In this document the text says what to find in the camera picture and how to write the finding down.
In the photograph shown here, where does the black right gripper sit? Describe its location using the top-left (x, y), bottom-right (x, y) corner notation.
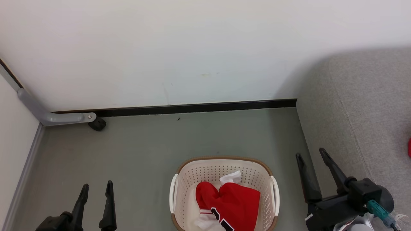
top-left (295, 148), bottom-right (395, 231)

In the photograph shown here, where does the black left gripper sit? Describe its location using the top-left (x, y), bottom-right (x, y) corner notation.
top-left (35, 180), bottom-right (117, 231)

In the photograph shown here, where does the black baseboard strip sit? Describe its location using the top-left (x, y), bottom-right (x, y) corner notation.
top-left (51, 98), bottom-right (297, 117)

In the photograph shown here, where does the grey metal bracket leg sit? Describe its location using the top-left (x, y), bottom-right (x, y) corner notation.
top-left (18, 88), bottom-right (97, 126)

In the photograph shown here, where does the black rubber foot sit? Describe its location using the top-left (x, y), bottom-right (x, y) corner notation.
top-left (88, 117), bottom-right (107, 132)

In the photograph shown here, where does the white partition panel grey edge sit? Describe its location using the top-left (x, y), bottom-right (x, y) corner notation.
top-left (0, 59), bottom-right (44, 231)

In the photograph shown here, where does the white perforated laundry basket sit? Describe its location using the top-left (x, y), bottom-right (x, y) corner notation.
top-left (169, 156), bottom-right (280, 231)

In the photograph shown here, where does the grey fabric sofa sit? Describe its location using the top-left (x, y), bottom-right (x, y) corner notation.
top-left (296, 47), bottom-right (411, 231)

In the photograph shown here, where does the teal cable connector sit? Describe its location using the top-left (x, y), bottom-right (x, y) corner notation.
top-left (367, 200), bottom-right (398, 231)

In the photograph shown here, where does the white cloth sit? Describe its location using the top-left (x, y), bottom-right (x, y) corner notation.
top-left (219, 170), bottom-right (242, 185)

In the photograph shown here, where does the red jersey with black number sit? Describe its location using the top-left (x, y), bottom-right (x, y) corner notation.
top-left (195, 181), bottom-right (261, 231)

